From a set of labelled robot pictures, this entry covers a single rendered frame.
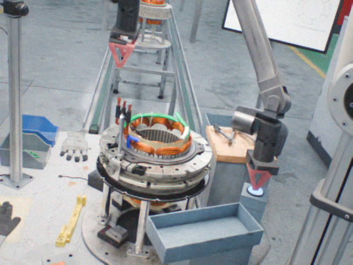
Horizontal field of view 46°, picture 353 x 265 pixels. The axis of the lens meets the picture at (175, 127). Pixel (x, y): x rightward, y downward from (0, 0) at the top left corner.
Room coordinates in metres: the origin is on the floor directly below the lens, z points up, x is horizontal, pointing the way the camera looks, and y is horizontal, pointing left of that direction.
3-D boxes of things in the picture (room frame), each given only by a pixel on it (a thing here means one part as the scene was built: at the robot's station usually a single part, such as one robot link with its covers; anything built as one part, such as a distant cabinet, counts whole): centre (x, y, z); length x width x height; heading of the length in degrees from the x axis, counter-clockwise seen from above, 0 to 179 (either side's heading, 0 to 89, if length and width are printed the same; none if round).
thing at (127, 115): (0.97, 0.14, 1.21); 0.04 x 0.04 x 0.03; 8
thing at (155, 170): (1.06, 0.05, 1.09); 0.32 x 0.32 x 0.01
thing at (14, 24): (1.20, 0.52, 1.07); 0.03 x 0.03 x 0.57; 73
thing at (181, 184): (0.92, 0.00, 1.05); 0.09 x 0.04 x 0.01; 98
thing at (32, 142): (1.35, 0.54, 0.82); 0.16 x 0.14 x 0.07; 97
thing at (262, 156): (0.99, -0.24, 1.16); 0.10 x 0.07 x 0.07; 8
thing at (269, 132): (1.00, -0.24, 1.22); 0.07 x 0.06 x 0.07; 61
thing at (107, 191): (1.06, 0.17, 0.91); 0.02 x 0.02 x 0.21
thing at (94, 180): (1.26, 0.22, 0.81); 0.10 x 0.06 x 0.06; 65
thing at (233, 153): (1.22, -0.21, 1.05); 0.20 x 0.19 x 0.02; 10
